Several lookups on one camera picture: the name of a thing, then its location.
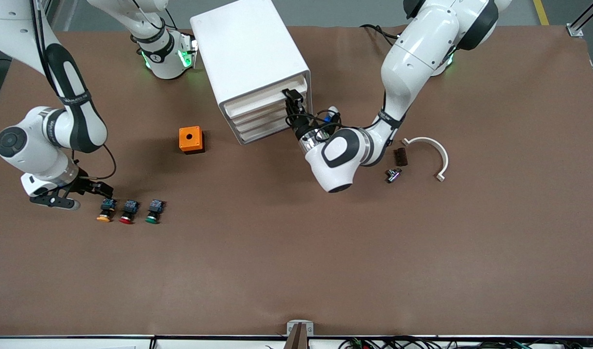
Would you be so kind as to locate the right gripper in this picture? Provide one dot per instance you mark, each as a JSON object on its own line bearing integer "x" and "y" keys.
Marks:
{"x": 86, "y": 185}

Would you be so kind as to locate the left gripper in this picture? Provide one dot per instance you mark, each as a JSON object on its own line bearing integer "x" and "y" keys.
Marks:
{"x": 299, "y": 127}

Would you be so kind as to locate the yellow push button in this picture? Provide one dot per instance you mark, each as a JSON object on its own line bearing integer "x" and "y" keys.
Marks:
{"x": 105, "y": 211}

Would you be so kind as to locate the white plastic drawer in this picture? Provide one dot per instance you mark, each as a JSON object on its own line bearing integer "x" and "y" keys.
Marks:
{"x": 262, "y": 119}
{"x": 260, "y": 108}
{"x": 265, "y": 131}
{"x": 257, "y": 97}

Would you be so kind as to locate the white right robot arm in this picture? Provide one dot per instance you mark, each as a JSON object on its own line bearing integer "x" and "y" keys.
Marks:
{"x": 78, "y": 121}

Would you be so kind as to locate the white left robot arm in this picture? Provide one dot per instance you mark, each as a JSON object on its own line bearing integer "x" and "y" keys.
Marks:
{"x": 422, "y": 48}

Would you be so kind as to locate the red push button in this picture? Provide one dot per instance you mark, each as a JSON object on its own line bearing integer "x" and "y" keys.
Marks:
{"x": 128, "y": 212}

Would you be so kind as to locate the green push button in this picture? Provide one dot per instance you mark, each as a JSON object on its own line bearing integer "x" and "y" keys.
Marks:
{"x": 154, "y": 211}

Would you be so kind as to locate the white drawer cabinet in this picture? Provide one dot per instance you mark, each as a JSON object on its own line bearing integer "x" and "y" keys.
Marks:
{"x": 248, "y": 48}

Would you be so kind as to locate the brown terminal block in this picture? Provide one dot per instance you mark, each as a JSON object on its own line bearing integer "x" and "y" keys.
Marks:
{"x": 401, "y": 156}

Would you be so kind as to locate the brown table cover sheet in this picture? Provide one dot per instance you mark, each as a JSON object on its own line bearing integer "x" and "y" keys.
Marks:
{"x": 296, "y": 252}

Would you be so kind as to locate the orange button enclosure box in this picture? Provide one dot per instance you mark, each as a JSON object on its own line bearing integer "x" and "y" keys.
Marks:
{"x": 191, "y": 139}

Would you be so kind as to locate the silver key switch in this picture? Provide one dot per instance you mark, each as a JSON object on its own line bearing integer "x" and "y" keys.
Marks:
{"x": 393, "y": 175}

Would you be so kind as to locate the white curved plastic bracket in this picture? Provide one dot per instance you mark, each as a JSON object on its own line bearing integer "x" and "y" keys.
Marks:
{"x": 425, "y": 140}

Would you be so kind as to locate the grey metal bracket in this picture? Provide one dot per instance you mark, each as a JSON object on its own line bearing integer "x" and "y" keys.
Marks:
{"x": 291, "y": 328}

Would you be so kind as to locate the brown camera stand post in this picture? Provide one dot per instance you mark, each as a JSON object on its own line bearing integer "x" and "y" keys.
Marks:
{"x": 299, "y": 339}

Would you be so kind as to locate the aluminium frame profile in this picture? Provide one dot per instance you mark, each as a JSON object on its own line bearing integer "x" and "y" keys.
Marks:
{"x": 575, "y": 31}

